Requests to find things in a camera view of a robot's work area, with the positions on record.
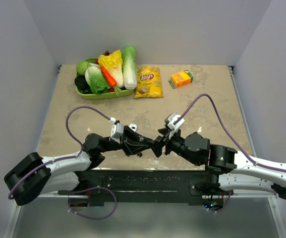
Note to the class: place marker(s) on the dark green toy vegetable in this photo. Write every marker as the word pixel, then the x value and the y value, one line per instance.
pixel 82 85

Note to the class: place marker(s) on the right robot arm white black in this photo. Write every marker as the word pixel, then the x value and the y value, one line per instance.
pixel 227 168

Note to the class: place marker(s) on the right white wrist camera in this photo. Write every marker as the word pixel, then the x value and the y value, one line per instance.
pixel 174 122

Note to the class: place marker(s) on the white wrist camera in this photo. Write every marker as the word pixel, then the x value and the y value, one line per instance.
pixel 117 130
pixel 174 122

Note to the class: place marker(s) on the orange green carton box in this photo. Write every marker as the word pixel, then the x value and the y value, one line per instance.
pixel 180 79

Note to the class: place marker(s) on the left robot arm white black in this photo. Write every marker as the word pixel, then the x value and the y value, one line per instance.
pixel 36 175

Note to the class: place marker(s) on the yellow toy cabbage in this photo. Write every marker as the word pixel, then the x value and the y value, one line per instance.
pixel 113 64

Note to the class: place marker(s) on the orange toy carrot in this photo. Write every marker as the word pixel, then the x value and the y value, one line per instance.
pixel 110 80

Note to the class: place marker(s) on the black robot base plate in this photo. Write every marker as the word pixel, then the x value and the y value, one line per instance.
pixel 157 186

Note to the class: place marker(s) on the round green cabbage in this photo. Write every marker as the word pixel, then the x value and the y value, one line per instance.
pixel 81 67

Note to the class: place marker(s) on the dark red toy grapes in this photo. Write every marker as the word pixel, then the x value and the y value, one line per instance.
pixel 106 52

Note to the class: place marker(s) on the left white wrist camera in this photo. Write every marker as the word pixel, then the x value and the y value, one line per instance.
pixel 117 130

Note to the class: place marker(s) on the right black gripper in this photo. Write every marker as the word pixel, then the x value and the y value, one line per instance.
pixel 157 147

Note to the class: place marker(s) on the yellow Lays chips bag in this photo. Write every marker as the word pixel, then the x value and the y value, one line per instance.
pixel 148 83

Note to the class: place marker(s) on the green white bok choy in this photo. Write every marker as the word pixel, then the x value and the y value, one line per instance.
pixel 96 81

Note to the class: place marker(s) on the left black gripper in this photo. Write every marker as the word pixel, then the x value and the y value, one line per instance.
pixel 129 138

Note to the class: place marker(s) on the tall green napa cabbage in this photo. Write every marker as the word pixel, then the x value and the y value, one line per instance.
pixel 129 67

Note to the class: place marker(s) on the white earbud charging case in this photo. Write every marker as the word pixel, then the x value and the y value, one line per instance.
pixel 133 127

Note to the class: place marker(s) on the green plastic vegetable tray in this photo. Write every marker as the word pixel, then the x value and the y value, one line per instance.
pixel 108 95

